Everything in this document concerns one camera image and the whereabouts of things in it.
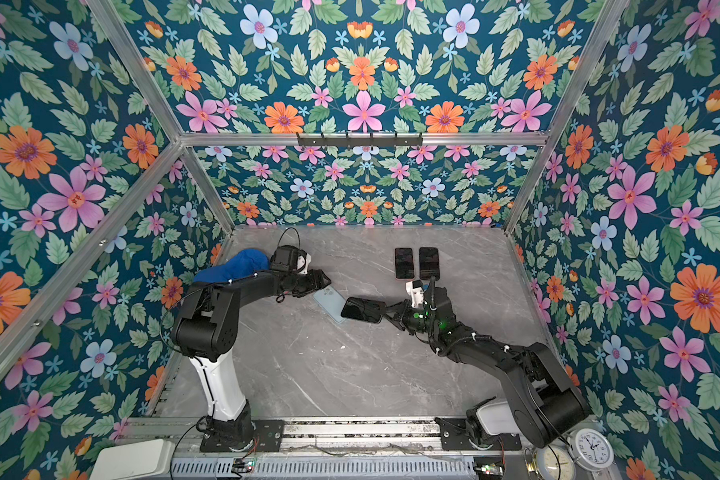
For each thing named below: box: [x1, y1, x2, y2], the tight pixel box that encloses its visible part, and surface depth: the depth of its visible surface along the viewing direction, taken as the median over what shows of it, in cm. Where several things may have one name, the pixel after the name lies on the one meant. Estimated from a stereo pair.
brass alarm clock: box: [524, 445, 576, 480], surface depth 67 cm
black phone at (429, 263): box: [419, 246, 440, 281], surface depth 113 cm
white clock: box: [568, 426, 616, 471], surface depth 69 cm
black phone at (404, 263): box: [395, 247, 414, 279], surface depth 113 cm
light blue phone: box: [314, 285, 347, 324], surface depth 100 cm
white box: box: [89, 439, 175, 480], surface depth 68 cm
